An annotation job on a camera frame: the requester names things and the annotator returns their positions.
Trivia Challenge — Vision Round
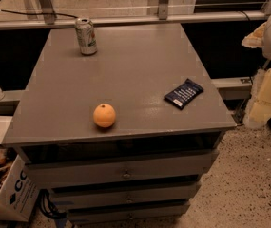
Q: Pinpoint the orange fruit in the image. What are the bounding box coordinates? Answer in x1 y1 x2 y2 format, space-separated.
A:
93 104 116 128

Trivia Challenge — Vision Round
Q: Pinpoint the silver green 7up can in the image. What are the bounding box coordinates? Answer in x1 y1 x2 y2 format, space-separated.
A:
75 18 97 55

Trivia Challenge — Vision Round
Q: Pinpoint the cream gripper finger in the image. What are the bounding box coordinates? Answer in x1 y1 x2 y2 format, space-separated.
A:
242 23 266 48

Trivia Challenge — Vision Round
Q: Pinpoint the white cardboard box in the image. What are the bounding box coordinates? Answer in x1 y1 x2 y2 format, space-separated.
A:
0 116 39 222

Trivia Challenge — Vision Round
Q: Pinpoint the metal frame rail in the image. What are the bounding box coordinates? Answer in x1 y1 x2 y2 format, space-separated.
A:
0 10 268 30

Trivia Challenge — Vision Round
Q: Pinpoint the black cable bundle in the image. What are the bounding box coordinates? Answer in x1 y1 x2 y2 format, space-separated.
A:
38 189 68 221

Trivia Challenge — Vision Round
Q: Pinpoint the grey drawer cabinet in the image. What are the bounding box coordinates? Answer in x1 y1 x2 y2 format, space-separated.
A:
4 24 235 225

